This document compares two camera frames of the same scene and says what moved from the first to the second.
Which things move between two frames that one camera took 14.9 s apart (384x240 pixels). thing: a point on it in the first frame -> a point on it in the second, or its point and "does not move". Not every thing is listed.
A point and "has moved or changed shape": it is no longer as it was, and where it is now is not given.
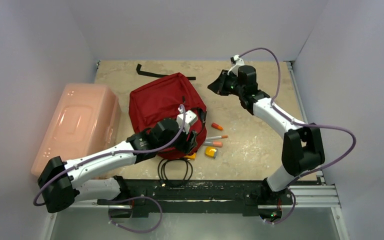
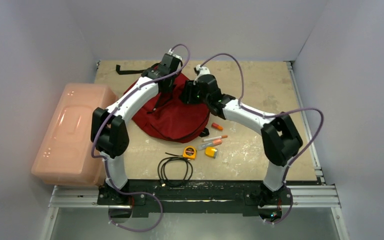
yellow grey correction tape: x=211 y=152 does not move
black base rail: x=197 y=196 does not move
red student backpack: x=162 y=100 has moved or changed shape
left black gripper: x=187 y=142 -> x=169 y=89
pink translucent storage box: x=85 y=118 does not move
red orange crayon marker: x=216 y=126 does not move
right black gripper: x=225 y=84 -> x=188 y=93
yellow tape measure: x=192 y=156 does not move
